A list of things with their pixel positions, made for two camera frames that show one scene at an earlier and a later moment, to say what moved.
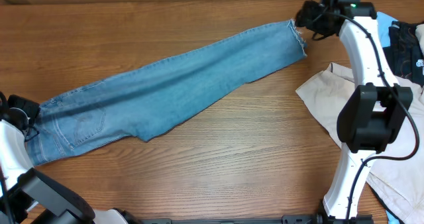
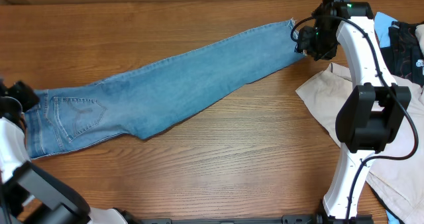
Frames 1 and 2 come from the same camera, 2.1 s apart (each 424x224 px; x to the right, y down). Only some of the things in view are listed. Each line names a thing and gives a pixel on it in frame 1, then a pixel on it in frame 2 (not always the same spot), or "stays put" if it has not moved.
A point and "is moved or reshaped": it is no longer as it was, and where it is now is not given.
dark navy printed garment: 404,54 stays put
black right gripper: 303,20 to 303,44
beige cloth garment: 396,176 stays put
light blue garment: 384,22 stays put
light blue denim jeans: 128,103 is moved or reshaped
